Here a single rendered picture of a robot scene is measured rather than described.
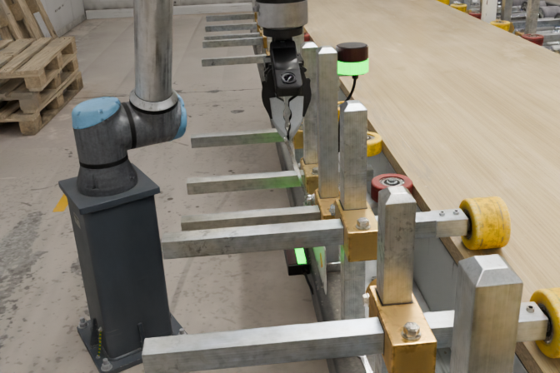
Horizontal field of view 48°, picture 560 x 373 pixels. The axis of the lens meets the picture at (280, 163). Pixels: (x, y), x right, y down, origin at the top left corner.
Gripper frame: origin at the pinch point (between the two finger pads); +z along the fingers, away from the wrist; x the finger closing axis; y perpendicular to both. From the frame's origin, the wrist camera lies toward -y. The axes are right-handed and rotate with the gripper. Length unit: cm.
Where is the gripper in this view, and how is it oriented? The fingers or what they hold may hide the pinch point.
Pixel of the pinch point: (287, 135)
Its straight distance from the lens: 117.2
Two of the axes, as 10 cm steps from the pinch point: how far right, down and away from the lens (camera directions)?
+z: 0.4, 9.2, 3.9
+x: -10.0, 0.7, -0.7
